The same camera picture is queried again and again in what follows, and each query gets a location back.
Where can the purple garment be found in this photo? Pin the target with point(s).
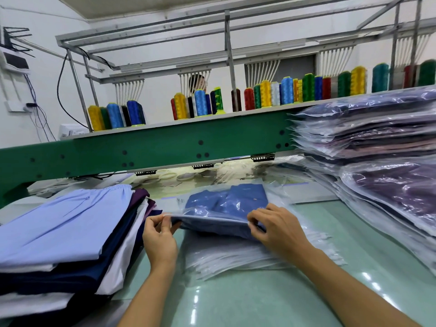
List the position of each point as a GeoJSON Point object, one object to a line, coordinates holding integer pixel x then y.
{"type": "Point", "coordinates": [395, 190]}

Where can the white wall socket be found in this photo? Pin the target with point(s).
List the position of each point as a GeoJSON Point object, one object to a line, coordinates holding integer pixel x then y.
{"type": "Point", "coordinates": [19, 106]}

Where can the light blue garment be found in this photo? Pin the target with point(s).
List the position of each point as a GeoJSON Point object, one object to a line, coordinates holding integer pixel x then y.
{"type": "Point", "coordinates": [61, 224]}

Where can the grey metal thread rack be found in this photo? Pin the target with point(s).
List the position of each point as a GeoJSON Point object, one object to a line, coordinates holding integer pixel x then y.
{"type": "Point", "coordinates": [230, 57]}

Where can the person's left forearm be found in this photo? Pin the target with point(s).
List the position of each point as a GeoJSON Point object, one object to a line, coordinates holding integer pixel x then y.
{"type": "Point", "coordinates": [146, 299]}

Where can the person's right forearm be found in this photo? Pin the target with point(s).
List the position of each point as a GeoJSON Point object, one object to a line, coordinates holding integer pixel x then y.
{"type": "Point", "coordinates": [354, 293]}

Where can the wall router with antennas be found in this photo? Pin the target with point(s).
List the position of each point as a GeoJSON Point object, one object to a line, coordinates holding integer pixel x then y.
{"type": "Point", "coordinates": [13, 57]}

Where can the stack of plastic bags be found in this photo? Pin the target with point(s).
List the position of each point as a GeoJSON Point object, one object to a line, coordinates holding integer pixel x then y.
{"type": "Point", "coordinates": [225, 259]}

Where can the person's left hand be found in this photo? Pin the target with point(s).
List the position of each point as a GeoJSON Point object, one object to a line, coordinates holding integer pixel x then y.
{"type": "Point", "coordinates": [160, 243]}

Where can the person's right hand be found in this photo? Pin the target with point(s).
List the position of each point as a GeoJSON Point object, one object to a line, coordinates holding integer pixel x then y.
{"type": "Point", "coordinates": [280, 233]}

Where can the stack of bagged garments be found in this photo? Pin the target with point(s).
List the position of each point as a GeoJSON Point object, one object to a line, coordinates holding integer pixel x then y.
{"type": "Point", "coordinates": [368, 132]}

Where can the white box device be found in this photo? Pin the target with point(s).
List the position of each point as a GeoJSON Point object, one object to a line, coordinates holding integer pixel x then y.
{"type": "Point", "coordinates": [71, 130]}

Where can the green machine beam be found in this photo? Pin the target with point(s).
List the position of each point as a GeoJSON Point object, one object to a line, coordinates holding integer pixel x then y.
{"type": "Point", "coordinates": [157, 143]}

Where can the row of coloured thread spools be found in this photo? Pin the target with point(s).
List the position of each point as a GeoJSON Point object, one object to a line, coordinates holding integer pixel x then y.
{"type": "Point", "coordinates": [286, 92]}

